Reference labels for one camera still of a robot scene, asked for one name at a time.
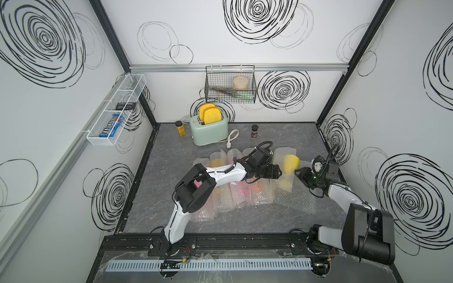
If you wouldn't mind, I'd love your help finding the bubble wrap of orange glass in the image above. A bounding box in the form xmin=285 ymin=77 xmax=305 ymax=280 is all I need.
xmin=244 ymin=156 xmax=274 ymax=205

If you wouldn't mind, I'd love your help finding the yellow wine glass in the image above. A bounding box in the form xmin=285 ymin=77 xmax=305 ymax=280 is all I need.
xmin=278 ymin=154 xmax=300 ymax=192

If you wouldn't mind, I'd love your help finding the orange wine glass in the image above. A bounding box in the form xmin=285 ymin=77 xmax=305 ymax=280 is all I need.
xmin=251 ymin=179 xmax=272 ymax=201

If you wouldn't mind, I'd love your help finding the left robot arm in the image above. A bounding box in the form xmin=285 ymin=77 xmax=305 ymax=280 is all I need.
xmin=164 ymin=146 xmax=283 ymax=246

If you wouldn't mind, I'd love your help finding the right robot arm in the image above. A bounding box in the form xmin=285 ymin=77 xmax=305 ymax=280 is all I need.
xmin=295 ymin=162 xmax=396 ymax=265

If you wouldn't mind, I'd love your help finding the pink glass in wrap, middle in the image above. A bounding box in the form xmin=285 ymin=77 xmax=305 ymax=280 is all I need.
xmin=226 ymin=149 xmax=251 ymax=208

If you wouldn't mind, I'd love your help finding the pink glass in wrap, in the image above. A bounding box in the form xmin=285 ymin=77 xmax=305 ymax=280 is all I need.
xmin=191 ymin=158 xmax=215 ymax=222
xmin=226 ymin=149 xmax=251 ymax=208

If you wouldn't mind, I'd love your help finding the yellow-orange glass in wrap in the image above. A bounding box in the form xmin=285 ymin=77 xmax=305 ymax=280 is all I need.
xmin=210 ymin=150 xmax=234 ymax=213

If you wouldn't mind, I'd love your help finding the pink glass in wrap, leftmost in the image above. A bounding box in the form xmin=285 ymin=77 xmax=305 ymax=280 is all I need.
xmin=191 ymin=158 xmax=215 ymax=222

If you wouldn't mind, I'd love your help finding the dark spice jar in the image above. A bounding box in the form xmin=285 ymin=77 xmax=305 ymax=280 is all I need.
xmin=251 ymin=125 xmax=259 ymax=139

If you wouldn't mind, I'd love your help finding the mint green toaster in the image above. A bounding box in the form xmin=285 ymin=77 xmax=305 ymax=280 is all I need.
xmin=189 ymin=116 xmax=230 ymax=146

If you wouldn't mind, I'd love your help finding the yellow sponge toast front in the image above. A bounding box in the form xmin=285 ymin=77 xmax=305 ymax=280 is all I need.
xmin=204 ymin=107 xmax=223 ymax=125

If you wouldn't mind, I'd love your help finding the yellow sponge toast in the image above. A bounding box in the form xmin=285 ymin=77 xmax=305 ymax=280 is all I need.
xmin=204 ymin=107 xmax=223 ymax=125
xmin=198 ymin=103 xmax=215 ymax=121

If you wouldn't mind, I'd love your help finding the green item in basket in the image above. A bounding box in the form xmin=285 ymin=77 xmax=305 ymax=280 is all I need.
xmin=236 ymin=91 xmax=255 ymax=102

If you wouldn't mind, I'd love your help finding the yellow sponge toast back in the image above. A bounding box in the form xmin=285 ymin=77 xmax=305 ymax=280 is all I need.
xmin=198 ymin=103 xmax=215 ymax=121

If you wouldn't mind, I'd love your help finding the beige cup in basket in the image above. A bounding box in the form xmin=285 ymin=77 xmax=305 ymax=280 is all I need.
xmin=233 ymin=76 xmax=249 ymax=90

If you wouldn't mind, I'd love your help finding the yellow spice jar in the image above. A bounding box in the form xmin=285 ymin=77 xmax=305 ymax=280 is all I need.
xmin=175 ymin=120 xmax=186 ymax=137

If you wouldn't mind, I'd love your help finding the black small box on shelf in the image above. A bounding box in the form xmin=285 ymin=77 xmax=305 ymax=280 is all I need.
xmin=116 ymin=102 xmax=136 ymax=111

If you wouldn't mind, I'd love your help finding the blue candy packet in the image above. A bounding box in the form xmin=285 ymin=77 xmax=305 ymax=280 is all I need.
xmin=99 ymin=114 xmax=124 ymax=138

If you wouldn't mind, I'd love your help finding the white toaster cable plug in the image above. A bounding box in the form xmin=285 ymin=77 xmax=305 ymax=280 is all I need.
xmin=226 ymin=129 xmax=239 ymax=149

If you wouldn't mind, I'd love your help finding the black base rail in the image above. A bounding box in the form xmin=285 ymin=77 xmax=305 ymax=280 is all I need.
xmin=100 ymin=231 xmax=314 ymax=257

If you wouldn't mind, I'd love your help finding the black wire wall basket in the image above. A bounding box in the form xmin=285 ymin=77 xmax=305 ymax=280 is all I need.
xmin=204 ymin=64 xmax=257 ymax=104

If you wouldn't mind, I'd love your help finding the white slotted cable duct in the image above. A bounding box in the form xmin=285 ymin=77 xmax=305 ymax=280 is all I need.
xmin=106 ymin=258 xmax=313 ymax=272

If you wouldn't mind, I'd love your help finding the white wire wall shelf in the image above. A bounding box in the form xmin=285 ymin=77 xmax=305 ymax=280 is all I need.
xmin=87 ymin=74 xmax=146 ymax=146

